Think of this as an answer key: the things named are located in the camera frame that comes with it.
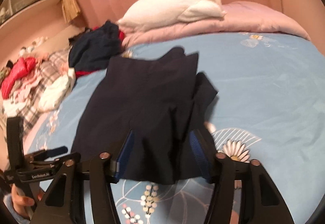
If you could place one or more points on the dark navy crumpled garment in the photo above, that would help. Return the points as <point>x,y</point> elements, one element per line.
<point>94,49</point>

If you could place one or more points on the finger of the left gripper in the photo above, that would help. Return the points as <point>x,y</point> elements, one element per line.
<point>56,151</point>

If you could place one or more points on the white puffy garment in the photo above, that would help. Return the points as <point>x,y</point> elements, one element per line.
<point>55,93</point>

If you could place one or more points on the pink folded quilt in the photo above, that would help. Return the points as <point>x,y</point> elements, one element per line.
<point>241,16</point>

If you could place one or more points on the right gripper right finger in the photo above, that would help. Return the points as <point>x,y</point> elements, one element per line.
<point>243,192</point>

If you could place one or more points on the person's left hand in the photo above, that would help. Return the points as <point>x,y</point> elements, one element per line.
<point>21,203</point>

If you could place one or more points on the red jacket on side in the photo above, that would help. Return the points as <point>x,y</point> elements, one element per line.
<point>20,69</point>

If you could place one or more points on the beige tassel hanging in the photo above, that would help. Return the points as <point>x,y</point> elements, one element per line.
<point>70,10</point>

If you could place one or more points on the plaid grey white cloth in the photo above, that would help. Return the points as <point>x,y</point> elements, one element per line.
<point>24,101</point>

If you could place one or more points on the navy blue collared jacket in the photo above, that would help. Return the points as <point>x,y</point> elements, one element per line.
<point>161,102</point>

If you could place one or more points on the red garment under navy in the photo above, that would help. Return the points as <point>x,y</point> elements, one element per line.
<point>121,37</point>

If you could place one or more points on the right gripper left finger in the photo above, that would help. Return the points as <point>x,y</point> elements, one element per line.
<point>81,192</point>

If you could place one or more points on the white fluffy pillow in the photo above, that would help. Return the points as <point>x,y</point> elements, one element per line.
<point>145,15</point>

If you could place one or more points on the light blue floral bedsheet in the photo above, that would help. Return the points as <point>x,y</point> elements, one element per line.
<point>270,107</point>

